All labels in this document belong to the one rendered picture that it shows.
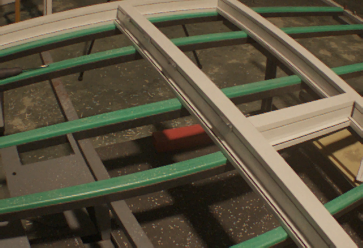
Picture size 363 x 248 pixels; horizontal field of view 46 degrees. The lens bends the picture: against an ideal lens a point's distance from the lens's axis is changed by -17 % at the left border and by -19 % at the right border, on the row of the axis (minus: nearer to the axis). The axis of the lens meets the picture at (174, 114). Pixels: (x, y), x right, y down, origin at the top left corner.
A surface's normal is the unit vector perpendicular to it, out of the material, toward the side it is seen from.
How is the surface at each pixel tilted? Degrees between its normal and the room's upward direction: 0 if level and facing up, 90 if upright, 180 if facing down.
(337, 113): 90
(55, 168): 0
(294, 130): 90
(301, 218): 90
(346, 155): 0
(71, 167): 0
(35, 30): 90
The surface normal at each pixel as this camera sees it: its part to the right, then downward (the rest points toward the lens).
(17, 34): 0.40, 0.51
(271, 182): -0.91, 0.18
